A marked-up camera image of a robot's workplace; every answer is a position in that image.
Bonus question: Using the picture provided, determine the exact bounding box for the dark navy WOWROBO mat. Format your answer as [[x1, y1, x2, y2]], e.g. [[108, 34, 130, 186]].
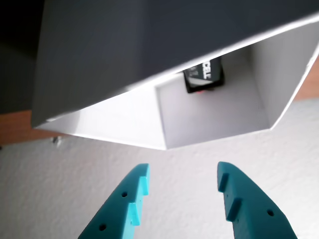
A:
[[0, 0, 44, 117]]

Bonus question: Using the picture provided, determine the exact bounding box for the small black Procell battery pack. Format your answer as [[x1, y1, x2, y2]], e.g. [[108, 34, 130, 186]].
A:
[[182, 56, 226, 95]]

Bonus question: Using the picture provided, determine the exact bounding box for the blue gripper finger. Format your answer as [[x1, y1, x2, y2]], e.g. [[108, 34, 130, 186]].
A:
[[77, 163, 151, 239], [217, 161, 297, 239]]

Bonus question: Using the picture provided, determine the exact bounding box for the white open cardboard box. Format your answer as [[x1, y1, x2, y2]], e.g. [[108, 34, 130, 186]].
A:
[[31, 0, 319, 151]]

